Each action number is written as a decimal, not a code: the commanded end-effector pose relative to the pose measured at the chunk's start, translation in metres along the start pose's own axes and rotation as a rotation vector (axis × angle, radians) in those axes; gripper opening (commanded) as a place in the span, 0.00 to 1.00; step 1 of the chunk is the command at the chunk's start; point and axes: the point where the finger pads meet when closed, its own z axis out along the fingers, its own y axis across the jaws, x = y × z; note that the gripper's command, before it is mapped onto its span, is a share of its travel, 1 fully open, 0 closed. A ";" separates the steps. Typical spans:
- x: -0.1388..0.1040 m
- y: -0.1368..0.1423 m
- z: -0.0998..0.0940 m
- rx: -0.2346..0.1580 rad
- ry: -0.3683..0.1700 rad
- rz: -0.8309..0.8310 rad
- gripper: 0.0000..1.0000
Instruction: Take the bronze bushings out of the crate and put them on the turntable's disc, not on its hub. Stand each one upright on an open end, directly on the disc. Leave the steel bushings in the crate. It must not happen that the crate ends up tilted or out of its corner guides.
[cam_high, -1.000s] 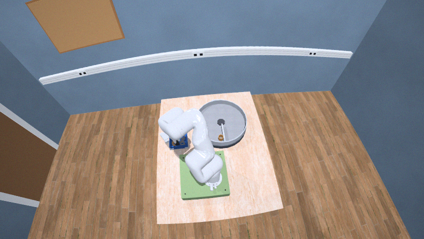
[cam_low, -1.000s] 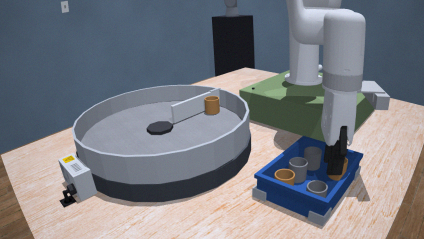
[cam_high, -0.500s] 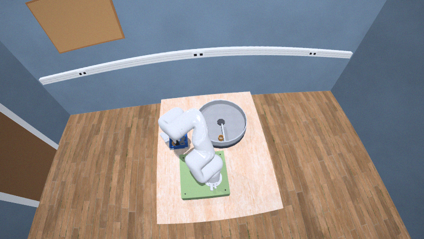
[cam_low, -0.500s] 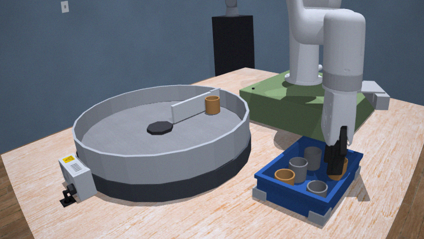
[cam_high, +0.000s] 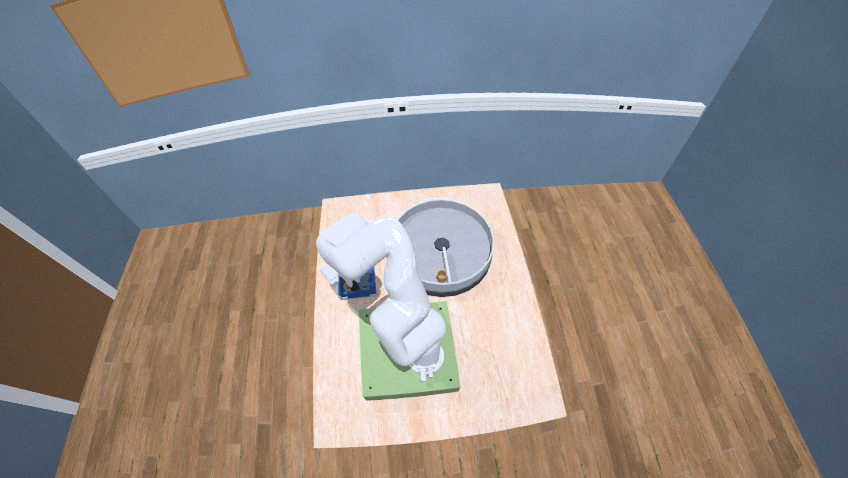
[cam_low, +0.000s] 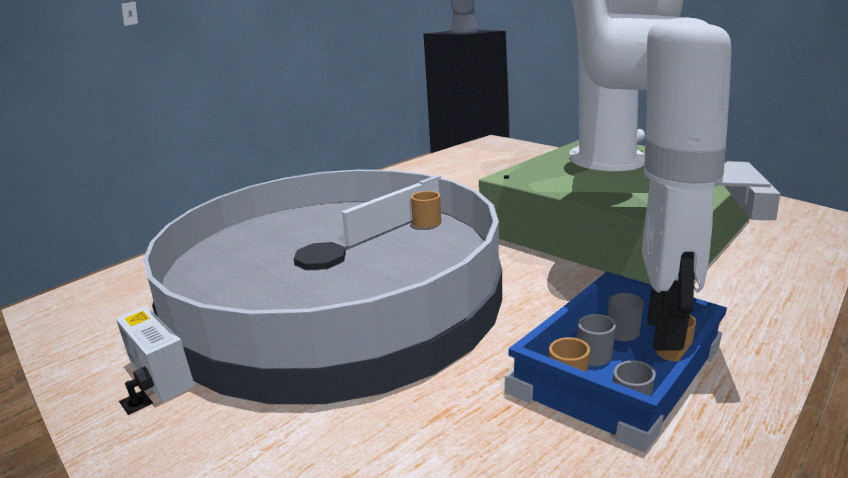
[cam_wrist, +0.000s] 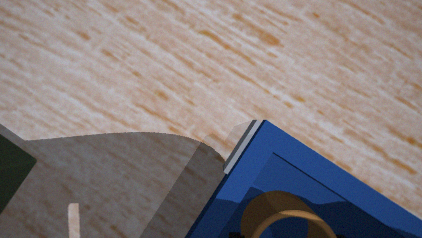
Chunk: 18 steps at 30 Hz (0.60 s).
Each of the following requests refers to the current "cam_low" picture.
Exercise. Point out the blue open-top crate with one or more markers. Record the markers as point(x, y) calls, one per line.
point(597, 401)

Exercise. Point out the bronze bushing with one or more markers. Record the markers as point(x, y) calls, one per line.
point(571, 348)
point(426, 213)
point(677, 354)

